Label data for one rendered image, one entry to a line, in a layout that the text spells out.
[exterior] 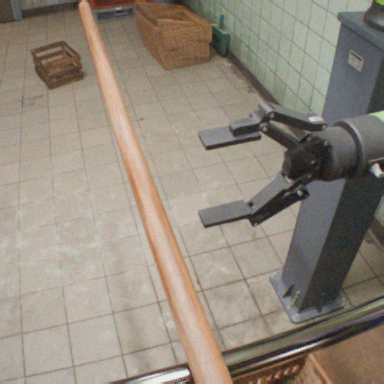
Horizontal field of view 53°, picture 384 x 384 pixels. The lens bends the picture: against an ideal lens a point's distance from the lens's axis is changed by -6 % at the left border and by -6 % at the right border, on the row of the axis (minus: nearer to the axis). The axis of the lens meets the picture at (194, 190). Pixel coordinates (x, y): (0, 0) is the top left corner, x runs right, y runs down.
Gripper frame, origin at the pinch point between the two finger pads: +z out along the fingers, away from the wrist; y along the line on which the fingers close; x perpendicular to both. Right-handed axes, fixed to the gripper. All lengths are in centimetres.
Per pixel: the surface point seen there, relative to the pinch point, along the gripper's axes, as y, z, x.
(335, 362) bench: 60, -31, -11
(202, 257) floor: 119, -25, 72
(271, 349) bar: 0.6, 2.0, -23.0
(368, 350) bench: 61, -41, -11
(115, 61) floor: 121, -22, 293
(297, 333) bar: 0.7, -1.1, -22.4
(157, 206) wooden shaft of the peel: -2.3, 7.9, -4.3
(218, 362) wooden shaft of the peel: -2.5, 7.8, -23.7
